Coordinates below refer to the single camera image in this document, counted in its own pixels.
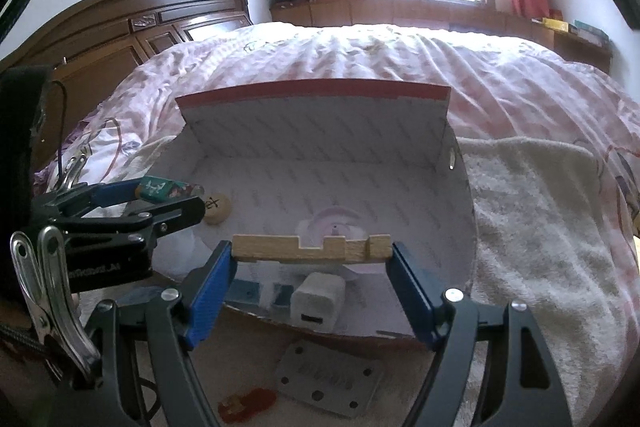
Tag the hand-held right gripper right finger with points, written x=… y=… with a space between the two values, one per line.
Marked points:
x=412 y=292

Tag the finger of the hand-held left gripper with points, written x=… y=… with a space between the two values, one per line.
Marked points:
x=175 y=214
x=112 y=196

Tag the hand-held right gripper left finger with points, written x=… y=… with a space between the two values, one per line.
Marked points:
x=212 y=292

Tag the green printed small box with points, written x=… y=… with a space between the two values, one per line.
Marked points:
x=160 y=189

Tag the light blue curved plastic piece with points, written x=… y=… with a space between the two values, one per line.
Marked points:
x=245 y=294

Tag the notched wooden block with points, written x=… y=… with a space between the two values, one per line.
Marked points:
x=270 y=249

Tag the red cardboard box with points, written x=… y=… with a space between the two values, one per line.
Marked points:
x=325 y=147

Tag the round wooden chess piece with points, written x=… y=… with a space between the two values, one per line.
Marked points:
x=215 y=207

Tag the silver metal clip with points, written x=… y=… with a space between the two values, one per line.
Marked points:
x=75 y=167
x=45 y=302

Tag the white charger plug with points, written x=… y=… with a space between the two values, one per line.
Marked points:
x=317 y=304

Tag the white tape roll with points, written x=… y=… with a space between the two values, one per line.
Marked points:
x=332 y=227

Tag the small red object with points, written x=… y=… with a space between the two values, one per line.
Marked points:
x=247 y=404

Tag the grey metal plate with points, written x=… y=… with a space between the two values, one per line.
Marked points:
x=325 y=382

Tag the white fluffy towel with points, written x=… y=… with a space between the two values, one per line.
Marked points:
x=540 y=232

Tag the dark wooden headboard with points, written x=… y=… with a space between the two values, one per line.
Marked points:
x=125 y=32

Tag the pink printed bed sheet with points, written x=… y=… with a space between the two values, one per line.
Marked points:
x=375 y=52

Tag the wooden window sill shelf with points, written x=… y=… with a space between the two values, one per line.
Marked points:
x=400 y=12

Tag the yellow book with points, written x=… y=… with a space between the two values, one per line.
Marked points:
x=552 y=23

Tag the stack of books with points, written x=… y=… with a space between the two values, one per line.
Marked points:
x=590 y=32

